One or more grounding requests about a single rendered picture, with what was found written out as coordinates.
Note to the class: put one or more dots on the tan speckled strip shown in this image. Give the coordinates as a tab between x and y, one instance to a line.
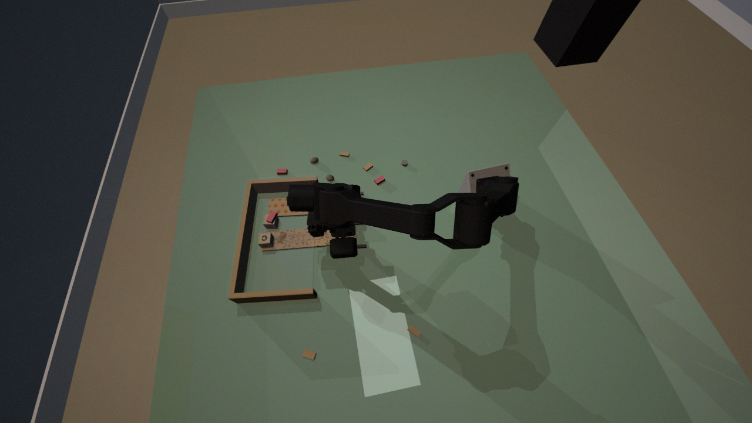
323	240

